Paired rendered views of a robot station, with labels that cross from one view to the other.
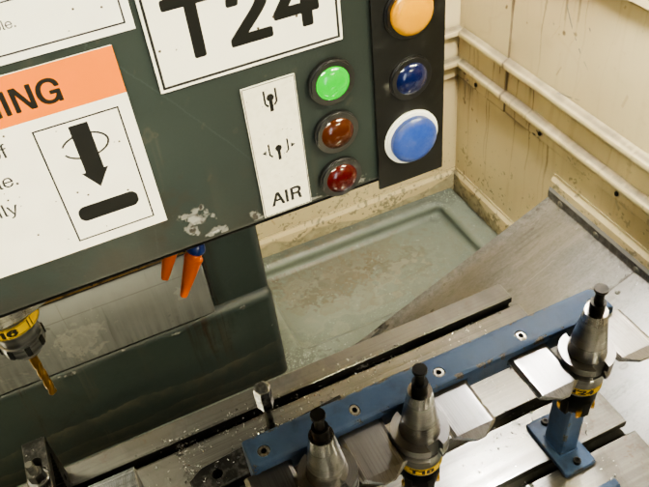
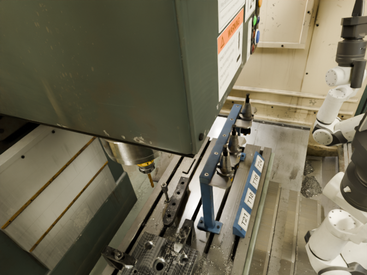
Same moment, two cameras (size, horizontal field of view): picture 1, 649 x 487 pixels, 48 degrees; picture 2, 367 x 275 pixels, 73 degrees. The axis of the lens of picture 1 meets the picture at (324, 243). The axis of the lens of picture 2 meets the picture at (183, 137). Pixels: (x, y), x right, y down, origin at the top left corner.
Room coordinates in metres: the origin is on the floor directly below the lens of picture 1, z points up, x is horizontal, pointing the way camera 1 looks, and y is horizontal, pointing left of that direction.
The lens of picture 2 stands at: (0.04, 0.51, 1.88)
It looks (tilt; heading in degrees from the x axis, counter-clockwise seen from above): 40 degrees down; 318
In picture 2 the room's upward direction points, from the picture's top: 8 degrees counter-clockwise
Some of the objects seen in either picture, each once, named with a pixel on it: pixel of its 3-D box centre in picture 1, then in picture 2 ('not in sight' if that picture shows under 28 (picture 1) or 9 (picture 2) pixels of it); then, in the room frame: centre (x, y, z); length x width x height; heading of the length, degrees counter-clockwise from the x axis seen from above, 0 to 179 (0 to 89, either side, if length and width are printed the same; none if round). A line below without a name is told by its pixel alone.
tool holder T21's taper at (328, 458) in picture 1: (324, 453); (225, 160); (0.39, 0.03, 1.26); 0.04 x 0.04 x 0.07
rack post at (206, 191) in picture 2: not in sight; (207, 205); (0.43, 0.10, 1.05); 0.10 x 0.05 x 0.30; 20
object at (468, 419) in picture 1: (463, 414); (237, 140); (0.45, -0.13, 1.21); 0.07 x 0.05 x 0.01; 20
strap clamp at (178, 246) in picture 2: not in sight; (184, 238); (0.44, 0.23, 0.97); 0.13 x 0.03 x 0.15; 110
